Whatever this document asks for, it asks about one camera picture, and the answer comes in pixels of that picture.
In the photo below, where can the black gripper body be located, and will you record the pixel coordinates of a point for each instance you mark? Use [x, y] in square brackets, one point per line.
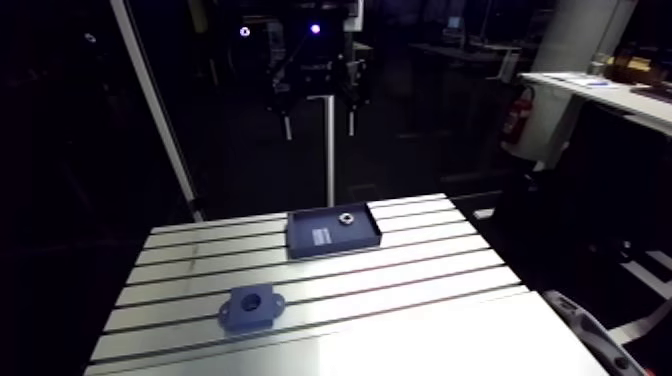
[316, 68]

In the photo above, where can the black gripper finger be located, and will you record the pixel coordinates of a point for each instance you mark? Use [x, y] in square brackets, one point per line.
[350, 100]
[283, 105]

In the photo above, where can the steel bearing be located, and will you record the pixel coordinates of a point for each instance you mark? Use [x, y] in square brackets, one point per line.
[345, 218]

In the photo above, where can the dark blue-grey housing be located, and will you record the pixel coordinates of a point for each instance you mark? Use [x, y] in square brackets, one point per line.
[251, 310]

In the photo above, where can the dark blue-grey tray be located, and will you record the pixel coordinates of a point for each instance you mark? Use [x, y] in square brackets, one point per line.
[330, 236]

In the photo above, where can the red fire extinguisher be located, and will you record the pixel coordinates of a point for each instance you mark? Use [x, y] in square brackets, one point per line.
[517, 115]

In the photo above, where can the white round pillar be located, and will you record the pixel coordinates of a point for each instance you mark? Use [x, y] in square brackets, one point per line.
[572, 47]

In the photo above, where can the white desk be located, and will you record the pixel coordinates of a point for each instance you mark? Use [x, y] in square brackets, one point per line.
[619, 97]

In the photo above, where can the pale holed strip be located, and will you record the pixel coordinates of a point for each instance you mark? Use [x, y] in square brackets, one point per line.
[593, 330]

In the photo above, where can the grey metal post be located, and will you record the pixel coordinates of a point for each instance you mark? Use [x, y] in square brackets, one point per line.
[330, 157]

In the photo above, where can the white slanted post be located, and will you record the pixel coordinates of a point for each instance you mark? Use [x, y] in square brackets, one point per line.
[157, 110]

